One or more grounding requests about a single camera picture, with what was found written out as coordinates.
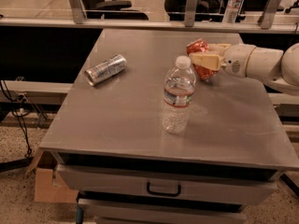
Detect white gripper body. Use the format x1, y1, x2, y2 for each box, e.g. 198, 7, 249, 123
223, 44, 256, 77

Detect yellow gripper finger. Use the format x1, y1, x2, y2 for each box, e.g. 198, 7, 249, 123
189, 52, 223, 71
208, 43, 231, 56

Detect red coke can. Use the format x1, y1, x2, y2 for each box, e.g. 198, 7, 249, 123
186, 38, 220, 80

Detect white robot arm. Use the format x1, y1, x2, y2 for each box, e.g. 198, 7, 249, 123
187, 39, 299, 95

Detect silver blue energy drink can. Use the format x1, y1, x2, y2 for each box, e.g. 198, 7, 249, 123
84, 54, 127, 86

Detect clear plastic water bottle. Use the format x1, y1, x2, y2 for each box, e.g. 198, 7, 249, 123
162, 56, 196, 133

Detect background water bottle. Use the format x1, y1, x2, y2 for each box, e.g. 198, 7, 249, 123
222, 0, 242, 24

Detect metal glass railing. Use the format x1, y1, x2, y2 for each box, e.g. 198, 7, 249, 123
0, 0, 298, 34

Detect black office chair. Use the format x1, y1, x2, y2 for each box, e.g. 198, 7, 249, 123
81, 0, 148, 20

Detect grey metal drawer cabinet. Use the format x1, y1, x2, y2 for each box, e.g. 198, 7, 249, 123
41, 29, 298, 224

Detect lower grey drawer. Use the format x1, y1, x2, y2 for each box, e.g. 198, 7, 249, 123
78, 199, 246, 224

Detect cardboard box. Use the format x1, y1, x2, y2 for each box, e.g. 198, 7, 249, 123
25, 148, 78, 203

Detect top drawer with black handle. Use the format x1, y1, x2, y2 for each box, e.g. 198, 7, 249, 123
57, 164, 277, 205

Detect black cables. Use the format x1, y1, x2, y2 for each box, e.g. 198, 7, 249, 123
0, 79, 34, 159

